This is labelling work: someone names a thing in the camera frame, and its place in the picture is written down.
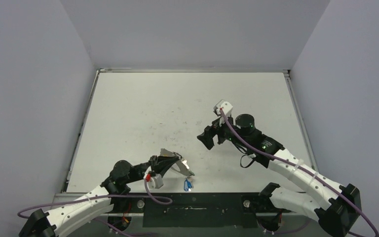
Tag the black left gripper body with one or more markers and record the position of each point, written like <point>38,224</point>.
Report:
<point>139,170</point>

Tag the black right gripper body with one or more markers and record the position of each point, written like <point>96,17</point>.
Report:
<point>215,130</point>

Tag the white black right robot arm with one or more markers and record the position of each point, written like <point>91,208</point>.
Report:
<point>333,206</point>

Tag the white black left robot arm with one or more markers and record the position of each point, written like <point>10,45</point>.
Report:
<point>67,217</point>

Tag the blue key tag white label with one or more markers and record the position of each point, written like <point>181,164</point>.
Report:
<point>188,185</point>

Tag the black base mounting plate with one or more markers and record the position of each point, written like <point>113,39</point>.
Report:
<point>196,210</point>

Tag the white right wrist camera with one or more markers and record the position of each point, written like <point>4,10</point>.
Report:
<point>223,106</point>

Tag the aluminium table frame rail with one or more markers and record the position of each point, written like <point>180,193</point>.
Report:
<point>69,197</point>

